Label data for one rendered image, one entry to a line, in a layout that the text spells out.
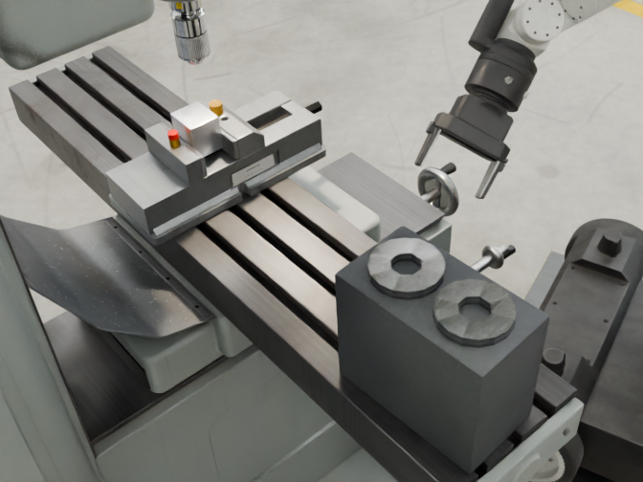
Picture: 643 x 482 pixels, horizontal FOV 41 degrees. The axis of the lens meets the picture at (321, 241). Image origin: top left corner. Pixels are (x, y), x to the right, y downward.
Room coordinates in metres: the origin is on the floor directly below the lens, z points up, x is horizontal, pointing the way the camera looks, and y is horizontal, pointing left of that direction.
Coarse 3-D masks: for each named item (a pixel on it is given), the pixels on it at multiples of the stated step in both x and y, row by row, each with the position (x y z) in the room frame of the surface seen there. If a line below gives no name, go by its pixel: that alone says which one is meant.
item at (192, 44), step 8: (200, 24) 1.08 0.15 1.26; (176, 32) 1.08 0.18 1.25; (184, 32) 1.07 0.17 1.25; (192, 32) 1.07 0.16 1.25; (200, 32) 1.08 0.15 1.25; (176, 40) 1.08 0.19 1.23; (184, 40) 1.07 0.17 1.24; (192, 40) 1.07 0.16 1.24; (200, 40) 1.08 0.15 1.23; (208, 40) 1.09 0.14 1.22; (184, 48) 1.07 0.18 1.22; (192, 48) 1.07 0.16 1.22; (200, 48) 1.07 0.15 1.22; (208, 48) 1.09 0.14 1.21; (184, 56) 1.07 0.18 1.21; (192, 56) 1.07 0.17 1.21; (200, 56) 1.07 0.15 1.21
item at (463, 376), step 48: (384, 240) 0.76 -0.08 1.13; (336, 288) 0.71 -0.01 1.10; (384, 288) 0.67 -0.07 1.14; (432, 288) 0.67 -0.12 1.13; (480, 288) 0.66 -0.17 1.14; (384, 336) 0.65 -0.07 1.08; (432, 336) 0.60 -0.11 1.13; (480, 336) 0.59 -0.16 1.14; (528, 336) 0.60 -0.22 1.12; (384, 384) 0.65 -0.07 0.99; (432, 384) 0.59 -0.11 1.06; (480, 384) 0.54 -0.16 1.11; (528, 384) 0.61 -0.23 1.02; (432, 432) 0.59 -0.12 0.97; (480, 432) 0.55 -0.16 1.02
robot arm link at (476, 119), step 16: (480, 64) 1.09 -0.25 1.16; (496, 64) 1.07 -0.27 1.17; (480, 80) 1.06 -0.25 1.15; (496, 80) 1.05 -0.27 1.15; (512, 80) 1.05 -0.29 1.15; (464, 96) 1.05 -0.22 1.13; (480, 96) 1.05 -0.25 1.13; (496, 96) 1.05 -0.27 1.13; (512, 96) 1.04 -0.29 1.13; (464, 112) 1.03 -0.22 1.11; (480, 112) 1.03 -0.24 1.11; (496, 112) 1.03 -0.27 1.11; (512, 112) 1.07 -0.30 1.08; (448, 128) 1.01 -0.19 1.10; (464, 128) 1.01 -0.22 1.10; (480, 128) 1.02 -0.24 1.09; (496, 128) 1.02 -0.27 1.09; (464, 144) 1.03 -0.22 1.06; (480, 144) 1.00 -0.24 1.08; (496, 144) 1.00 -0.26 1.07; (496, 160) 1.02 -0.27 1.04
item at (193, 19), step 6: (174, 12) 1.09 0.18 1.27; (198, 12) 1.09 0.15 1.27; (204, 12) 1.09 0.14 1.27; (174, 18) 1.08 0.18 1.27; (180, 18) 1.08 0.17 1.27; (186, 18) 1.07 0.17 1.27; (192, 18) 1.07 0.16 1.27; (198, 18) 1.08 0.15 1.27; (204, 18) 1.09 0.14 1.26; (180, 24) 1.07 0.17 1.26; (186, 24) 1.07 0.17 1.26; (192, 24) 1.07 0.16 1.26
